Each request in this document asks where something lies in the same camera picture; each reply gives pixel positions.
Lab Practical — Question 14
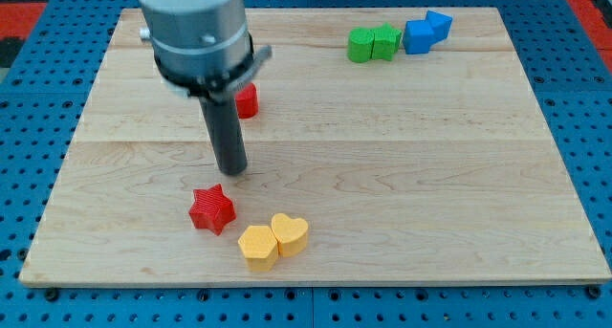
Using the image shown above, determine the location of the blue cube block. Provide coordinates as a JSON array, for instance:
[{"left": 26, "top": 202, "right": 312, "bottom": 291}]
[{"left": 403, "top": 20, "right": 435, "bottom": 55}]

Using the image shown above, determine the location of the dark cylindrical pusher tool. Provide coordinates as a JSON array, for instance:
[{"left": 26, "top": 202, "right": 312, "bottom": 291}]
[{"left": 199, "top": 98, "right": 248, "bottom": 176}]

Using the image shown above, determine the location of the yellow hexagon block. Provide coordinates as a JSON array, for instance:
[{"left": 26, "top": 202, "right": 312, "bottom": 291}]
[{"left": 238, "top": 225, "right": 279, "bottom": 272}]

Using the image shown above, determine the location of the red circle block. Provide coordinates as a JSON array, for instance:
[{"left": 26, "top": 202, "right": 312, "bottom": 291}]
[{"left": 235, "top": 83, "right": 259, "bottom": 119}]

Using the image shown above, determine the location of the blue triangle block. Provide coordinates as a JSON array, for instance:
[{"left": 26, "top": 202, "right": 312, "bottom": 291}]
[{"left": 426, "top": 11, "right": 453, "bottom": 42}]

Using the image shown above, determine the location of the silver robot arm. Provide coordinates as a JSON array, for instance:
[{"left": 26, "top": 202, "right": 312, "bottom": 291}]
[{"left": 138, "top": 0, "right": 272, "bottom": 100}]

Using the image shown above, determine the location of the yellow heart block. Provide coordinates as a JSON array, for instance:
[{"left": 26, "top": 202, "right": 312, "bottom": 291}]
[{"left": 271, "top": 213, "right": 310, "bottom": 257}]

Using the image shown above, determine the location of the wooden board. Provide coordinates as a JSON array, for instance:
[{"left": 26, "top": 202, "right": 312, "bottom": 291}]
[{"left": 20, "top": 8, "right": 611, "bottom": 288}]

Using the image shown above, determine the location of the green star block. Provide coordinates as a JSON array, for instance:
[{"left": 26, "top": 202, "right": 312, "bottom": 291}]
[{"left": 371, "top": 23, "right": 402, "bottom": 61}]

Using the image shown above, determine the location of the red star block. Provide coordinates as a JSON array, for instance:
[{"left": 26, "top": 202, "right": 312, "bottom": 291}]
[{"left": 188, "top": 184, "right": 236, "bottom": 235}]

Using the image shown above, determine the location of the green circle block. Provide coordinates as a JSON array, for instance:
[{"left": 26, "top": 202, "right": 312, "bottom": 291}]
[{"left": 347, "top": 28, "right": 374, "bottom": 63}]

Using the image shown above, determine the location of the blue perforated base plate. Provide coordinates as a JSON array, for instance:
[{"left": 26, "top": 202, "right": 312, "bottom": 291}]
[{"left": 1, "top": 0, "right": 611, "bottom": 327}]

